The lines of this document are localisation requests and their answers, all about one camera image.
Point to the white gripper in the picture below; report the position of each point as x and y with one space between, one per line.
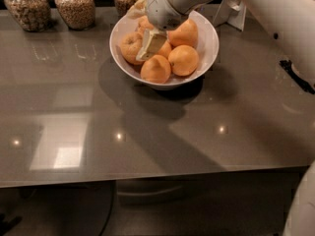
159 11

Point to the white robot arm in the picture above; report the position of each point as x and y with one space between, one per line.
291 23

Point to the back left orange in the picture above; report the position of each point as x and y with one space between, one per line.
144 24

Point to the small centre orange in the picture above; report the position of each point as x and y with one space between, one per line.
165 50

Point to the back right orange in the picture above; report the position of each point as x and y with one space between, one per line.
185 34

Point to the front centre orange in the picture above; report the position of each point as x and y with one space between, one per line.
156 70

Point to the front right orange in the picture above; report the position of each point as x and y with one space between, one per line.
183 60

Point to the white ceramic bowl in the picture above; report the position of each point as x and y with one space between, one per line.
207 47

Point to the far left glass jar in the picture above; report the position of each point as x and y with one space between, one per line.
31 15

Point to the white stand frame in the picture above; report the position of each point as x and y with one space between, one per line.
231 12

